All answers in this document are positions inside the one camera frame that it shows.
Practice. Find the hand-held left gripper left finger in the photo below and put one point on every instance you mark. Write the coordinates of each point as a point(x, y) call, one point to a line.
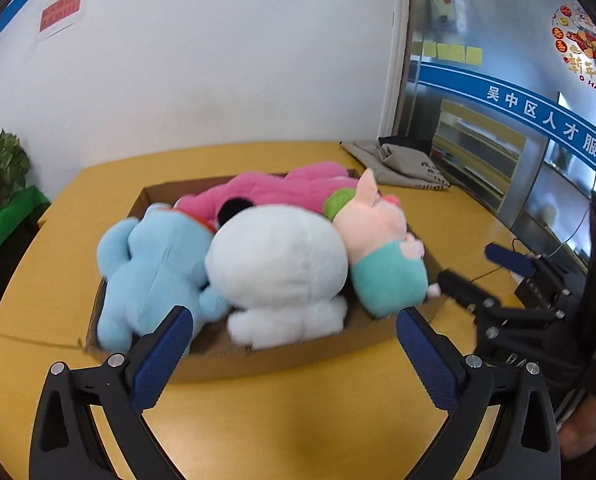
point(165, 355)

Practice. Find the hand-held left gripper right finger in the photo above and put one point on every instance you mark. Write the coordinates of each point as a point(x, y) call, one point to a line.
point(425, 355)

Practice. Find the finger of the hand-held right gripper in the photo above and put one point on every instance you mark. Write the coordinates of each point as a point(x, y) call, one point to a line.
point(510, 259)
point(460, 285)

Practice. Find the light blue plush toy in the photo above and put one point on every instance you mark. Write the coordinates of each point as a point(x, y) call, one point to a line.
point(148, 275)

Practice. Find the pig plush toy teal outfit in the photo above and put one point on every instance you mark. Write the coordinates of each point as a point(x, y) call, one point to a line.
point(377, 240)

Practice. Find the cardboard box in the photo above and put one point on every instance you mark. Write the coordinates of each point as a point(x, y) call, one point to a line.
point(288, 360)

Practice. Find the white plush toy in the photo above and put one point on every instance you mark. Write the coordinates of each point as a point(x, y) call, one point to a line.
point(278, 260)

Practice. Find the pink plush toy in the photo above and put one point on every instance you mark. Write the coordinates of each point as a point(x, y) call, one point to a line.
point(288, 190)

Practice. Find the person's right forearm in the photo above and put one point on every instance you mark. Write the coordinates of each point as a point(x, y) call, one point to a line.
point(582, 420)

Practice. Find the wooden desktop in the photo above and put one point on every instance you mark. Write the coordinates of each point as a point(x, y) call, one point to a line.
point(303, 435)

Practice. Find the grey cloth bag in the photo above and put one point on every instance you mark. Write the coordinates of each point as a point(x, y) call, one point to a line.
point(397, 165)

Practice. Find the blue window banner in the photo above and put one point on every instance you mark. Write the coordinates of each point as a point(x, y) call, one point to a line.
point(527, 110)

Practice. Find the green table cloth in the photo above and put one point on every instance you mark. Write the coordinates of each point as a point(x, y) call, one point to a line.
point(3, 225)

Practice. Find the yellow sticky notes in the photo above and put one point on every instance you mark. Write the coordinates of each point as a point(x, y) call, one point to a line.
point(452, 52)

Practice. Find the festive window sticker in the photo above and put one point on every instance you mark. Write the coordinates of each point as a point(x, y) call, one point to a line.
point(587, 50)

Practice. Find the large potted plant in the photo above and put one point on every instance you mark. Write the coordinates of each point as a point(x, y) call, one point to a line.
point(0, 170)

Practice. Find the light blue cartoon poster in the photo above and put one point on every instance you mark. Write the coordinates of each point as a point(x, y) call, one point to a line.
point(446, 2)

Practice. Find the metal window frame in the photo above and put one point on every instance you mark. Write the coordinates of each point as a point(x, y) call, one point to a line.
point(402, 50)

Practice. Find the red paper wall notice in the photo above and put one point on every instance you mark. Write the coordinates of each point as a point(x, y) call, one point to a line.
point(62, 10)

